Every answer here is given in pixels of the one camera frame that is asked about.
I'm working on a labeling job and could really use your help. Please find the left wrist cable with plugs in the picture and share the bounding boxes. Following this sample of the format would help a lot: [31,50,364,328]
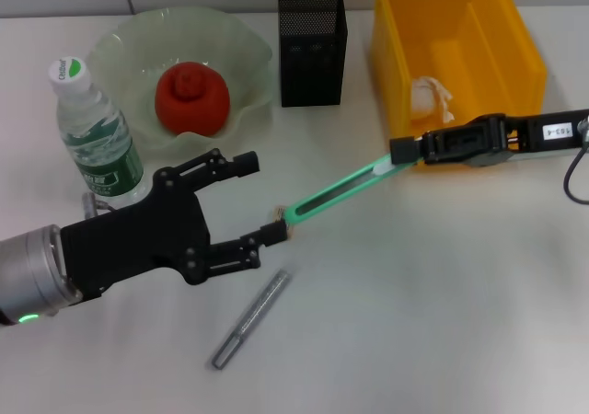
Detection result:
[81,192,117,216]

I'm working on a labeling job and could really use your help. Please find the yellow plastic bin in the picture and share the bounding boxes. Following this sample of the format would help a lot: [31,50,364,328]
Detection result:
[370,0,549,171]

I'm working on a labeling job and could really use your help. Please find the black mesh pen holder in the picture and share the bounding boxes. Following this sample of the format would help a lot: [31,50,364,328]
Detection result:
[277,0,347,109]

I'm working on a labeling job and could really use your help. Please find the white paper ball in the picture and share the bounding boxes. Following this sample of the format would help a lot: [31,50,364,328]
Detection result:
[409,76,457,123]

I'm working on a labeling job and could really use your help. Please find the grey glitter pen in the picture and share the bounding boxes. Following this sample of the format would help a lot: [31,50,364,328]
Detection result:
[210,269,295,372]

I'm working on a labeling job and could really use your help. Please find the clear green-label water bottle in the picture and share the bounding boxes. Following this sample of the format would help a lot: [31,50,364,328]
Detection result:
[47,55,150,201]

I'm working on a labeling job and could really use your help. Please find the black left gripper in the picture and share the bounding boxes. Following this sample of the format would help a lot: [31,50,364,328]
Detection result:
[59,148,288,302]

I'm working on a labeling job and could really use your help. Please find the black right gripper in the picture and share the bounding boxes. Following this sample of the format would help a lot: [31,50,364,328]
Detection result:
[389,108,589,169]

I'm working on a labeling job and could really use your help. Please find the mint green utility knife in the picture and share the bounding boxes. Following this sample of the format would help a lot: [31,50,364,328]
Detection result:
[283,152,415,225]

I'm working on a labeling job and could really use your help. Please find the beige barcode eraser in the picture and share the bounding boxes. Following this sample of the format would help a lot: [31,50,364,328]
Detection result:
[273,204,296,239]

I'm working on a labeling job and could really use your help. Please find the green glass fruit plate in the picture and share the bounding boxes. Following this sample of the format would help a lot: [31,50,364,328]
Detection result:
[86,5,274,160]

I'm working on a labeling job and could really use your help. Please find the right wrist cable with plugs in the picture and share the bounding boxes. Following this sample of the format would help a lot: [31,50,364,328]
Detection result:
[563,115,589,205]

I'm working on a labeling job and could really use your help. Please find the red-orange toy orange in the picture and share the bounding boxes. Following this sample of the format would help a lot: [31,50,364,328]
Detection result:
[154,61,232,136]

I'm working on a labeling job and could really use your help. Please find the wrist cable with plugs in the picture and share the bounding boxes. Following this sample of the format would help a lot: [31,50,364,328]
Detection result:
[81,192,117,216]
[563,115,589,205]

